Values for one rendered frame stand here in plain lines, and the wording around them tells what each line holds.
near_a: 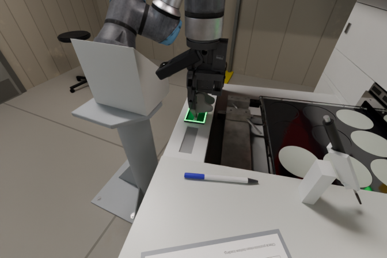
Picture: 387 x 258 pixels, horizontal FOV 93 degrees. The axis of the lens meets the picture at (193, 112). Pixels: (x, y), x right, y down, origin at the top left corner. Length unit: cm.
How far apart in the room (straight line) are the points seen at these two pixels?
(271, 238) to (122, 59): 61
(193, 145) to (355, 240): 31
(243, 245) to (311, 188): 14
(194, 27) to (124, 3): 45
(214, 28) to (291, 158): 37
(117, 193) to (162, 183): 117
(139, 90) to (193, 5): 41
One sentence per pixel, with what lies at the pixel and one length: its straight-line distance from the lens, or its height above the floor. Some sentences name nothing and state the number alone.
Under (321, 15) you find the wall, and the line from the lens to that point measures 274.
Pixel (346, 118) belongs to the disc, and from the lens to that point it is 78.
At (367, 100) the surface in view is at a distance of 89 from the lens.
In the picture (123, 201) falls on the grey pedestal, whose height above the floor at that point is 1.
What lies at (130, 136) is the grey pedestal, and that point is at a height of 67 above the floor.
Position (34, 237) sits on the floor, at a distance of 166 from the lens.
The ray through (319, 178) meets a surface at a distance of 35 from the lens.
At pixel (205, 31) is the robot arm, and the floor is 120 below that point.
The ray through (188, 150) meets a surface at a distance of 43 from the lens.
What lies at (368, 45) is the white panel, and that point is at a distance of 99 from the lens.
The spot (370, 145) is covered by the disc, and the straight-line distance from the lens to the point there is 71.
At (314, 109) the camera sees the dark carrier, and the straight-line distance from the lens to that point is 77.
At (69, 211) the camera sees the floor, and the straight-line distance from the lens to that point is 163.
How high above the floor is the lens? 129
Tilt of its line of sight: 38 degrees down
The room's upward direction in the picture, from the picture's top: straight up
